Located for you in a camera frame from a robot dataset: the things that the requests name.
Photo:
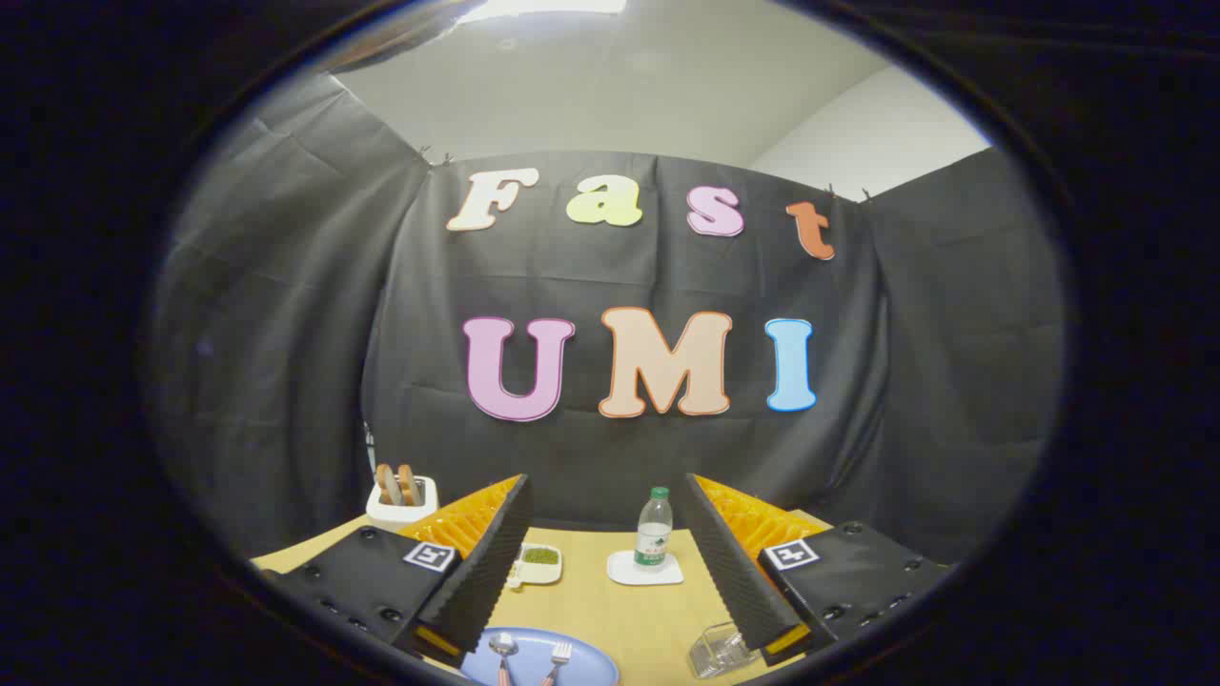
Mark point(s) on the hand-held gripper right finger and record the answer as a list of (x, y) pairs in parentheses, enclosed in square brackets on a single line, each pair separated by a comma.
[(734, 572)]

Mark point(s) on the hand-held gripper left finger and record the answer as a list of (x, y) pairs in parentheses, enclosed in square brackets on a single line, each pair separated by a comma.
[(486, 581)]

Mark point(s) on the white divided dish of grains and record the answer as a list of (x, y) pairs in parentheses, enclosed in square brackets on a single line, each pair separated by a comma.
[(548, 572)]

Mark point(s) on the clear cutlery basket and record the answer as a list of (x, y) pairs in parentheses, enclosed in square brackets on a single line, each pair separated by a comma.
[(715, 653)]

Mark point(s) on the clear water bottle green cap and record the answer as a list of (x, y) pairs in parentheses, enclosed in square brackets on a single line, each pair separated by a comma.
[(654, 534)]

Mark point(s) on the white coaster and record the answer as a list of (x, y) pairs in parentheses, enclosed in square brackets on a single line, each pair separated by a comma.
[(624, 573)]

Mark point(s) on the white toaster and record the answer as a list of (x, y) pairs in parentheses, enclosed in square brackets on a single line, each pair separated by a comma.
[(386, 515)]

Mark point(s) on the toasted bread slice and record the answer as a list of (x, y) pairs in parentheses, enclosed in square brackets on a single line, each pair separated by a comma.
[(408, 484), (385, 484)]

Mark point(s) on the blue plate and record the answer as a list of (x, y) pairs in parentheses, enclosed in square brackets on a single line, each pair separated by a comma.
[(591, 667)]

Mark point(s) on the ceiling light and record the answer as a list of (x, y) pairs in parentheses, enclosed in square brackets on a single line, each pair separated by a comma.
[(543, 8)]

